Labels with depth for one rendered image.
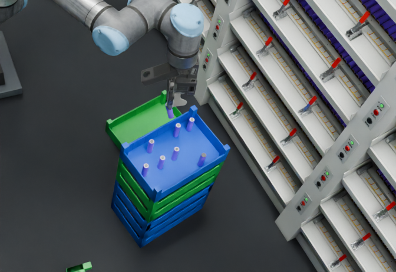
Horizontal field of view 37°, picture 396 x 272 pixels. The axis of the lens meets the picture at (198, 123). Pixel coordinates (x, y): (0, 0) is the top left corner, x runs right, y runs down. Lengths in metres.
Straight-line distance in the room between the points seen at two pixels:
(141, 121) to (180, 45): 0.96
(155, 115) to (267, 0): 0.80
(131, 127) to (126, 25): 0.98
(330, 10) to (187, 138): 0.65
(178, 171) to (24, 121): 0.80
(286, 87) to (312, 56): 0.20
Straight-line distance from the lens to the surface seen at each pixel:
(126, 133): 2.48
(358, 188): 1.94
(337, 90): 1.85
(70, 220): 2.29
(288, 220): 2.33
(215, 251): 2.31
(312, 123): 2.01
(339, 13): 1.76
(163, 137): 2.02
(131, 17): 1.59
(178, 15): 1.58
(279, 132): 2.19
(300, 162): 2.15
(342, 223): 2.10
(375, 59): 1.70
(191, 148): 2.01
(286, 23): 1.96
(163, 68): 1.72
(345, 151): 1.88
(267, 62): 2.10
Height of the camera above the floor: 2.11
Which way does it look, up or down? 56 degrees down
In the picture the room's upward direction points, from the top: 20 degrees clockwise
